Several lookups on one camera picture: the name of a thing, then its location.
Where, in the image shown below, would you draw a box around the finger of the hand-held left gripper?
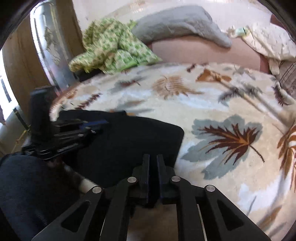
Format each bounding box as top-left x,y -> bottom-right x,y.
54,119 -> 110,130
54,128 -> 104,141

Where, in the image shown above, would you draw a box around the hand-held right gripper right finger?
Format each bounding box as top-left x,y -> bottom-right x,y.
157,154 -> 271,241

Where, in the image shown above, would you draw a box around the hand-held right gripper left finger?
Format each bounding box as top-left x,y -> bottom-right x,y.
31,153 -> 153,241

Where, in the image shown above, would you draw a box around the black pants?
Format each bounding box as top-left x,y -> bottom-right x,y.
50,110 -> 185,188

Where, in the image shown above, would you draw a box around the wooden door panel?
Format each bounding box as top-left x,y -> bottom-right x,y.
2,16 -> 57,121

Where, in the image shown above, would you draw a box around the glass panel door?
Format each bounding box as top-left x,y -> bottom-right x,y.
30,2 -> 77,93

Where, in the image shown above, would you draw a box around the green patterned cloth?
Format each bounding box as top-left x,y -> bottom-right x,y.
69,17 -> 162,75

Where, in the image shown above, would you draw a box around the leaf print blanket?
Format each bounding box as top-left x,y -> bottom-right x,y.
50,61 -> 296,241

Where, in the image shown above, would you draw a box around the pink bed sheet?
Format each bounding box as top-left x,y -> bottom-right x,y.
148,36 -> 271,72

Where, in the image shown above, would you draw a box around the grey quilted pillow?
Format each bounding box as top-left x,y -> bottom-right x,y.
132,5 -> 232,48

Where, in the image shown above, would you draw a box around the striped brown bed sheet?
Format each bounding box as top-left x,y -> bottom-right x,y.
277,60 -> 296,93

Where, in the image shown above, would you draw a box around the cream printed cloth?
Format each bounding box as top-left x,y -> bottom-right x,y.
228,22 -> 296,76

